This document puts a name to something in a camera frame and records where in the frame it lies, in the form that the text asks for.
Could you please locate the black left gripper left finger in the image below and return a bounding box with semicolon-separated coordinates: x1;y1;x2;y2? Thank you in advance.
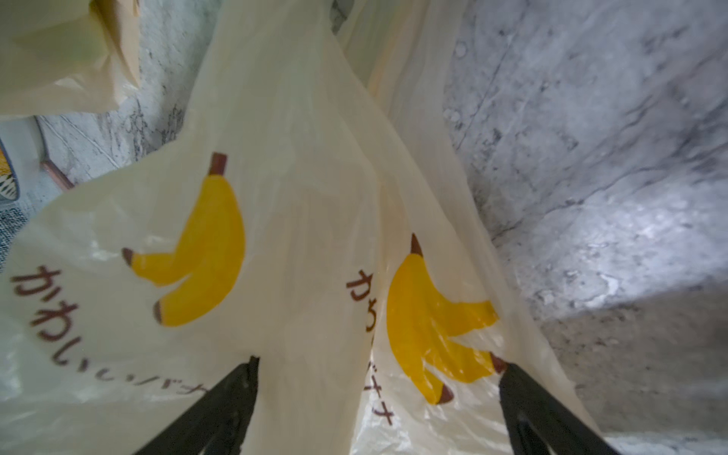
136;356;260;455

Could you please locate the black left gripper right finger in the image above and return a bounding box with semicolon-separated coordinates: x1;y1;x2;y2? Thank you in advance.
499;362;618;455

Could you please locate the banana print plastic bag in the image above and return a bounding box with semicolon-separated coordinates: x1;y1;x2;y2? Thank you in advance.
1;0;140;119
1;1;595;454

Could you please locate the patterned bowl with yellow food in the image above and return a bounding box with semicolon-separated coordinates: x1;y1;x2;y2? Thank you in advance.
0;143;20;204

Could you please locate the pink handled fork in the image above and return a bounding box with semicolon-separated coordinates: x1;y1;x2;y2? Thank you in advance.
41;159;75;191

